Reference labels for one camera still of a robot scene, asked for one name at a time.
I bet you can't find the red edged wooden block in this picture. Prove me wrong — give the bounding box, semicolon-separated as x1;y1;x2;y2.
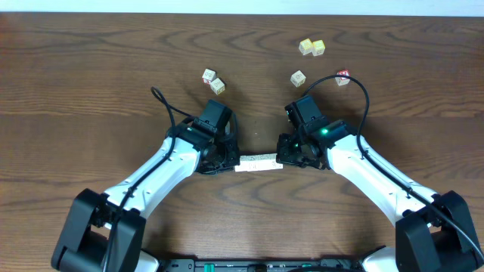
271;153;283;169

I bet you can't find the red letter V block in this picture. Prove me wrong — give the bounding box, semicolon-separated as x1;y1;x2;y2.
335;70;350;86

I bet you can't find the red number 3 block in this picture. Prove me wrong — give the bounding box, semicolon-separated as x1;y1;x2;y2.
202;69;216;85

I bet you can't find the white wooden block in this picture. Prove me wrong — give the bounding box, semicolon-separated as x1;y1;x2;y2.
260;154;274;170

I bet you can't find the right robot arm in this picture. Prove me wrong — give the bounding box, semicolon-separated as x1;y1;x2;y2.
277;118;483;271

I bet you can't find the pale yellow block left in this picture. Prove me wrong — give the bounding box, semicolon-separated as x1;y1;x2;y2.
299;39;314;55

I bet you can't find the blue letter X block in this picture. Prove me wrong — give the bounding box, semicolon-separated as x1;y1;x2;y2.
246;155;260;172

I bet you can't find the plain drawing wooden block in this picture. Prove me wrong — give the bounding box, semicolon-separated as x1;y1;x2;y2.
290;70;306;88

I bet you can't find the yellow block right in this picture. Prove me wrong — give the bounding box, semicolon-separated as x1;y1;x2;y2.
312;40;326;57

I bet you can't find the yellow letter wooden block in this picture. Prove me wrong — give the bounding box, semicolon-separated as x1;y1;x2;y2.
209;78;226;95

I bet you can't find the green letter J block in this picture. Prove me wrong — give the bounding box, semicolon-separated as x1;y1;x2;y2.
234;156;249;172

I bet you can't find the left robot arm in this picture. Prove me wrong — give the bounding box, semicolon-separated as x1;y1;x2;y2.
51;118;240;272

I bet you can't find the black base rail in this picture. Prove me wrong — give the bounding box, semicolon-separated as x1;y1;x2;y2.
158;258;364;272

